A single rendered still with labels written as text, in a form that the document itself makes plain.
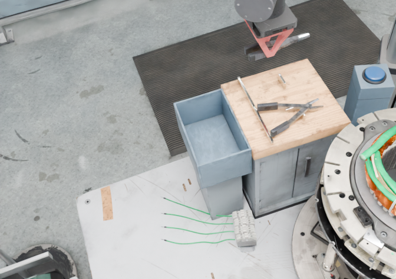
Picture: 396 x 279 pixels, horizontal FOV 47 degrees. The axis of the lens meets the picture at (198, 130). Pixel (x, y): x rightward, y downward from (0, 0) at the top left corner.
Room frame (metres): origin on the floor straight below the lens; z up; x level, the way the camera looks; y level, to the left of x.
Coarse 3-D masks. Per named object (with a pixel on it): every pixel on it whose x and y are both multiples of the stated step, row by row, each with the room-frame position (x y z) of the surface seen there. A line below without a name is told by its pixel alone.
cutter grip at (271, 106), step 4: (260, 104) 0.55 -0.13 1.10; (264, 104) 0.55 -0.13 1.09; (268, 104) 0.55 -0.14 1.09; (272, 104) 0.55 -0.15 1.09; (276, 104) 0.55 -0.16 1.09; (260, 108) 0.55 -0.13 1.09; (264, 108) 0.55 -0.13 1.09; (268, 108) 0.55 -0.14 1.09; (272, 108) 0.55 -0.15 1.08; (276, 108) 0.55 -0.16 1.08
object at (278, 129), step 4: (280, 124) 0.50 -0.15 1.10; (284, 124) 0.50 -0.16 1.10; (288, 124) 0.50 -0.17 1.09; (276, 128) 0.49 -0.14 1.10; (280, 128) 0.49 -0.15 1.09; (284, 128) 0.50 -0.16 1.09; (272, 132) 0.48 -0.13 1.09; (276, 132) 0.49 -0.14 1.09; (280, 132) 0.49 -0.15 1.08; (272, 136) 0.48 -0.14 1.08
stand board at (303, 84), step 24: (264, 72) 0.66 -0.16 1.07; (288, 72) 0.65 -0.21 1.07; (312, 72) 0.64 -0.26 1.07; (240, 96) 0.61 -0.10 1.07; (264, 96) 0.60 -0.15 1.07; (288, 96) 0.59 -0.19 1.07; (312, 96) 0.58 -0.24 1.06; (240, 120) 0.55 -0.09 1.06; (264, 120) 0.54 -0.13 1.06; (312, 120) 0.52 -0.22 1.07; (336, 120) 0.51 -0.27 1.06; (264, 144) 0.48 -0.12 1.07; (288, 144) 0.48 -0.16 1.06
